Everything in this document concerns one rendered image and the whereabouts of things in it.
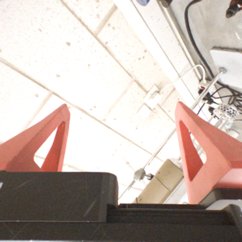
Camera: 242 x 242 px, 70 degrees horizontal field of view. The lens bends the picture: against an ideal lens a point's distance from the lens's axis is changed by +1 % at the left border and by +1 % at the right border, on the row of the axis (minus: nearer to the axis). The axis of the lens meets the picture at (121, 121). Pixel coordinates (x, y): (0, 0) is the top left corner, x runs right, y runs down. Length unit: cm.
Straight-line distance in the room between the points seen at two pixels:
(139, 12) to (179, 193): 57
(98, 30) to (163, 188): 54
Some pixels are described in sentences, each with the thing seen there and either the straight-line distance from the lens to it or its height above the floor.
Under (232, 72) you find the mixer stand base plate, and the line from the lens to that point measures 75.
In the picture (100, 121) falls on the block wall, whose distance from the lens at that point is 71.
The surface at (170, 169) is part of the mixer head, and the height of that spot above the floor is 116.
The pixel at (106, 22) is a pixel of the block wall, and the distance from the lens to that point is 63.
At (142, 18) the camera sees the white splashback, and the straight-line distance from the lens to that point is 65.
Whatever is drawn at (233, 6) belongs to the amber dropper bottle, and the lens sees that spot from 48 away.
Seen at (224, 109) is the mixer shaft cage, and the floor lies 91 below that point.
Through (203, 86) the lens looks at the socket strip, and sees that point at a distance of 90.
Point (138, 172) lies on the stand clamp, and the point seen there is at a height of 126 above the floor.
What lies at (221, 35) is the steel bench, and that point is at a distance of 65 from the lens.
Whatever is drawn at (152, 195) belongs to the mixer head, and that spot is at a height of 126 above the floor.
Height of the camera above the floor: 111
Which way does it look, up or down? 3 degrees up
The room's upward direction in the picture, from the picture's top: 142 degrees counter-clockwise
